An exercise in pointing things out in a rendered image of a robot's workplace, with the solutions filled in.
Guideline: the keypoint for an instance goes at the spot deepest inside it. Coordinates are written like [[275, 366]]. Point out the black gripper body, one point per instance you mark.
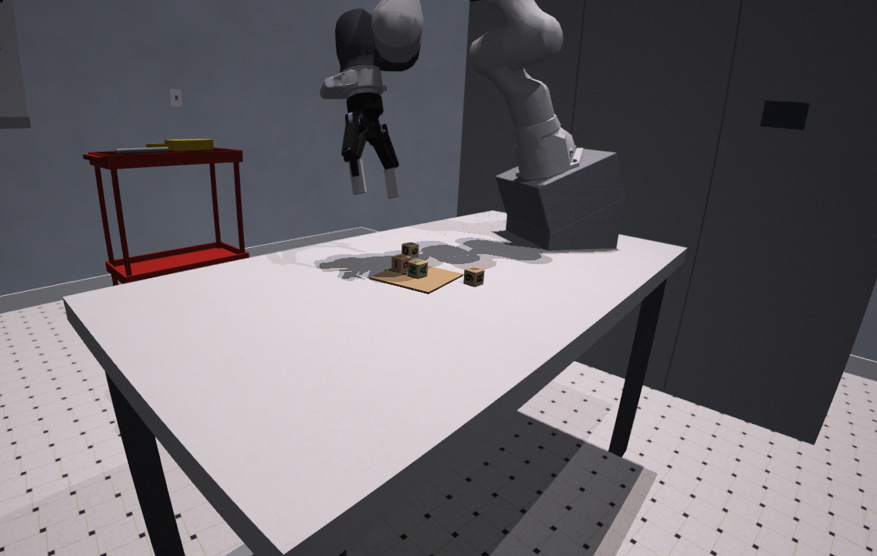
[[369, 107]]

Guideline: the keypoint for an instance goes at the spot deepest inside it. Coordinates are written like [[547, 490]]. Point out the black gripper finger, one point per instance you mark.
[[385, 151], [355, 141]]

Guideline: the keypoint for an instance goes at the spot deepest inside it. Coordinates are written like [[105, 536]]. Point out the brown letter block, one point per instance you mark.
[[399, 263], [417, 268], [410, 249], [474, 276]]

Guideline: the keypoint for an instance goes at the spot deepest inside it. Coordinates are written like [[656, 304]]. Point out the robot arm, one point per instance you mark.
[[530, 37]]

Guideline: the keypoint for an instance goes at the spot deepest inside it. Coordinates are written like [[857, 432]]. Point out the tan square mat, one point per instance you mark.
[[435, 279]]

